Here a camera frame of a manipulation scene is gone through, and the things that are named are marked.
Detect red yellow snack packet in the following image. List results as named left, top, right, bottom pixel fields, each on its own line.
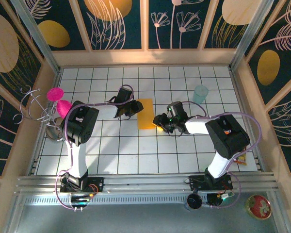
left=234, top=152, right=248, bottom=166

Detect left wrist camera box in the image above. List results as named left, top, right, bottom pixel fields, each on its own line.
left=116, top=87, right=134, bottom=102

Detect aluminium frame post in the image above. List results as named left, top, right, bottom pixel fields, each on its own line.
left=10, top=0, right=62, bottom=73
left=229, top=0, right=275, bottom=71

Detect silver wire rack stand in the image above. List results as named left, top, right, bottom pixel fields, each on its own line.
left=13, top=85, right=65, bottom=142

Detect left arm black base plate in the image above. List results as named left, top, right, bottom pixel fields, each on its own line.
left=60, top=175, right=105, bottom=194

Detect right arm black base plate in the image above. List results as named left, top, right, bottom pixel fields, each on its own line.
left=185, top=175, right=233, bottom=191

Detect aluminium side rail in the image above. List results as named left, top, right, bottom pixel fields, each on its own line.
left=229, top=67, right=266, bottom=172
left=26, top=69, right=63, bottom=176

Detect yellow cloth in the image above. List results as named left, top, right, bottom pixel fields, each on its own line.
left=137, top=99, right=154, bottom=131

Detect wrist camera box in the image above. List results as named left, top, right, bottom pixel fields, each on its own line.
left=166, top=101, right=185, bottom=117
left=116, top=87, right=134, bottom=102

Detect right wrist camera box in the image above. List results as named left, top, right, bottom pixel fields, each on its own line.
left=166, top=101, right=185, bottom=117

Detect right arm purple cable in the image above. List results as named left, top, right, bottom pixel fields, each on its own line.
left=184, top=100, right=262, bottom=210

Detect teal translucent plastic cup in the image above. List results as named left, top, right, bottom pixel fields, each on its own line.
left=193, top=85, right=209, bottom=104

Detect perforated metal cable tray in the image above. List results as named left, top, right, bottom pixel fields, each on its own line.
left=23, top=195, right=190, bottom=206

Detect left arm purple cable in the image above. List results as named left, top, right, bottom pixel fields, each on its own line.
left=53, top=84, right=136, bottom=212

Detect aluminium mounting rail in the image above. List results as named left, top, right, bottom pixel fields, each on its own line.
left=14, top=171, right=279, bottom=195

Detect red round tin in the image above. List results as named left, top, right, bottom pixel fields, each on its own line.
left=247, top=195, right=272, bottom=220

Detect black round knob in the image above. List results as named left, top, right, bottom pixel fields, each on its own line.
left=186, top=193, right=203, bottom=210

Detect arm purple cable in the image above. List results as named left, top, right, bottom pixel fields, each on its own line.
left=53, top=84, right=136, bottom=212
left=184, top=100, right=262, bottom=210

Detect pink plastic goblet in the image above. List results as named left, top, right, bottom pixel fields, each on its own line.
left=47, top=87, right=73, bottom=119

